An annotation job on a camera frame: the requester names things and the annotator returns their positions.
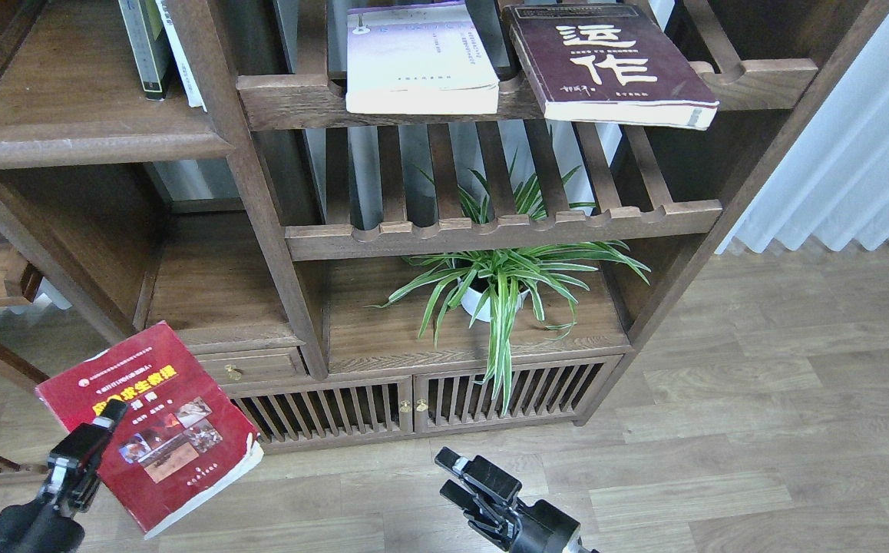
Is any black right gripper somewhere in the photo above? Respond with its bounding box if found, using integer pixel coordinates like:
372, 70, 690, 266
435, 447, 582, 552

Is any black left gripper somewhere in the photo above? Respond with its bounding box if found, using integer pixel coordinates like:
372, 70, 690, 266
0, 399, 128, 552

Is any red paperback book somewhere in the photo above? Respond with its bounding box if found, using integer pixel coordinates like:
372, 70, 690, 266
35, 322, 263, 538

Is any small wooden drawer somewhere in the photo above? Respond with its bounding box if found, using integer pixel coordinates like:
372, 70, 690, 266
196, 347, 306, 386

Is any right slatted cabinet door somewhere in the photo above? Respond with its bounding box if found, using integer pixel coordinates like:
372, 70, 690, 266
413, 355, 620, 432

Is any slatted cabinet door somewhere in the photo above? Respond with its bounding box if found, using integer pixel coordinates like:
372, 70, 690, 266
230, 377, 415, 454
413, 355, 620, 432

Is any left slatted cabinet door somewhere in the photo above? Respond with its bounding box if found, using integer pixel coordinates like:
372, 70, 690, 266
230, 377, 415, 454

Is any white plant pot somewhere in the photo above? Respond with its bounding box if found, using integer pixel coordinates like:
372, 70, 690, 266
460, 279, 530, 326

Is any green spider plant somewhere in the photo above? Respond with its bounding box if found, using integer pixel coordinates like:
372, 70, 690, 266
371, 146, 653, 416

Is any dark wooden bookshelf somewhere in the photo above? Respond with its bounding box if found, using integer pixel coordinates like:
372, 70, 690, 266
0, 1, 889, 425

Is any white upright book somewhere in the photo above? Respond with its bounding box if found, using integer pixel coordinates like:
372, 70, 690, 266
156, 0, 207, 111

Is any dark green upright book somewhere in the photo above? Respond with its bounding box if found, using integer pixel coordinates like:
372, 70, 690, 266
118, 1, 172, 101

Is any lavender white paperback book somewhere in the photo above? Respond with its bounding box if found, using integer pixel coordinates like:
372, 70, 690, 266
344, 1, 498, 115

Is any maroon book with white characters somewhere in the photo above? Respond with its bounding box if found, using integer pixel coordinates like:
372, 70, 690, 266
504, 2, 719, 131

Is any white sheer curtain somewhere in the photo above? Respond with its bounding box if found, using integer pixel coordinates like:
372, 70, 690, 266
717, 15, 889, 254

